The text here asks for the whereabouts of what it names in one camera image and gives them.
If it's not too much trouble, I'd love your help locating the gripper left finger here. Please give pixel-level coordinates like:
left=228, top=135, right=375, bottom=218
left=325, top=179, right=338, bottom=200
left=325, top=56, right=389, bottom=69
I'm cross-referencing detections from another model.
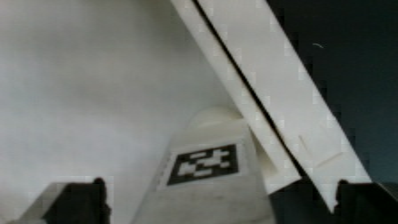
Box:
left=11, top=178, right=112, bottom=224

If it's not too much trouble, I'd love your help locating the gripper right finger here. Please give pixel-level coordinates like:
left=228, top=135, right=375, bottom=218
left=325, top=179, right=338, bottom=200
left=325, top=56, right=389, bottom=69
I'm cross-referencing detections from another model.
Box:
left=270, top=179, right=398, bottom=224

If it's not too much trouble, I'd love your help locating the white square table top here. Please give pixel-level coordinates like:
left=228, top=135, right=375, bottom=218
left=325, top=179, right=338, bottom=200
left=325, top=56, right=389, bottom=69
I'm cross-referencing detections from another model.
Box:
left=0, top=0, right=304, bottom=224

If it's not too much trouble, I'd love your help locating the white U-shaped obstacle fence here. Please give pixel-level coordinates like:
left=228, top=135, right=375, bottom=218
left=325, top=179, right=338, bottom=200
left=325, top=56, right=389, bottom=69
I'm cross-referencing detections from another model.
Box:
left=199, top=0, right=371, bottom=207

